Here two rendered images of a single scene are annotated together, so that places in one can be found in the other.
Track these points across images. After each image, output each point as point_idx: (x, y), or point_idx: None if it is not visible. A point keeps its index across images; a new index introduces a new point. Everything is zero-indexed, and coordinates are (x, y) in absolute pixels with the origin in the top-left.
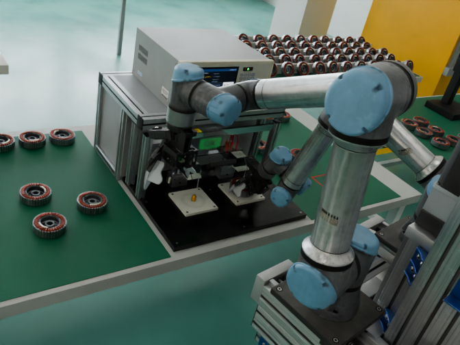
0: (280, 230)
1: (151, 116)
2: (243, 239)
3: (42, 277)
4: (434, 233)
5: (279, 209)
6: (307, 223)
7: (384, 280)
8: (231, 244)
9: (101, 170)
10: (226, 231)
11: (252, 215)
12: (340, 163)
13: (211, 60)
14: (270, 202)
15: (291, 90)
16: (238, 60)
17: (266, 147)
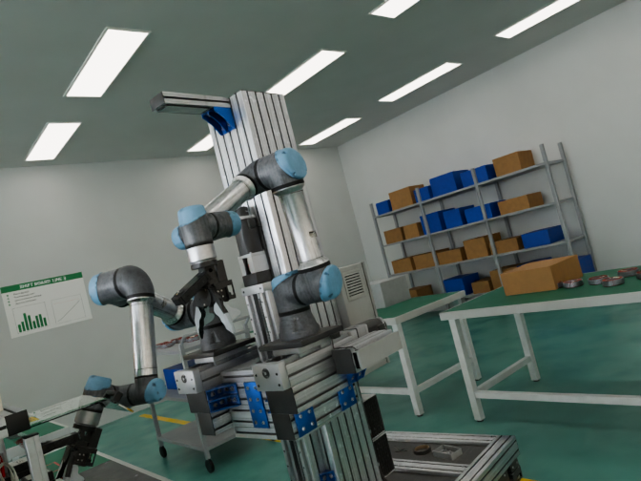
0: (135, 468)
1: (10, 412)
2: (156, 476)
3: None
4: (268, 280)
5: (100, 471)
6: (122, 462)
7: (273, 334)
8: (165, 479)
9: None
10: (147, 479)
11: (113, 478)
12: (302, 199)
13: None
14: (85, 479)
15: (225, 203)
16: None
17: (0, 459)
